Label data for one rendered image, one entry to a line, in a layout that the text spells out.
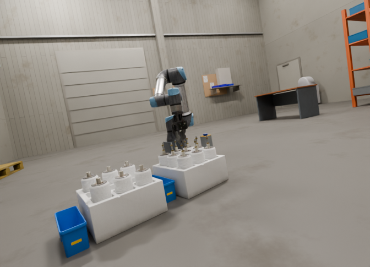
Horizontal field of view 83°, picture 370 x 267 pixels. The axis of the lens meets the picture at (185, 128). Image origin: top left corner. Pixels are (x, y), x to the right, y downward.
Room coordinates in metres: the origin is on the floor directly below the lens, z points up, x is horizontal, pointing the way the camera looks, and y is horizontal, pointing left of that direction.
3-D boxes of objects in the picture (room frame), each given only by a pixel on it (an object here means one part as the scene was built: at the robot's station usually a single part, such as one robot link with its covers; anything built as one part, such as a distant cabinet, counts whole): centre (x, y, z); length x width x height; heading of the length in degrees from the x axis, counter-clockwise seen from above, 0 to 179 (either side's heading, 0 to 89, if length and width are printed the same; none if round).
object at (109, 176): (1.31, 0.51, 0.16); 0.10 x 0.10 x 0.18
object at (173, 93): (1.37, 0.03, 0.64); 0.09 x 0.08 x 0.11; 175
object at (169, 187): (1.40, 0.25, 0.06); 0.30 x 0.11 x 0.12; 37
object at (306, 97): (5.19, -2.52, 0.34); 1.28 x 0.66 x 0.69; 24
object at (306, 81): (8.71, -5.25, 0.60); 0.67 x 0.55 x 1.20; 22
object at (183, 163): (1.38, 0.04, 0.16); 0.10 x 0.10 x 0.18
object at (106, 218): (1.21, 0.44, 0.09); 0.39 x 0.39 x 0.18; 35
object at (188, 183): (1.54, 0.02, 0.09); 0.39 x 0.39 x 0.18; 38
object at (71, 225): (1.01, 0.64, 0.06); 0.30 x 0.11 x 0.12; 35
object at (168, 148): (1.95, 0.11, 0.15); 0.18 x 0.18 x 0.30; 22
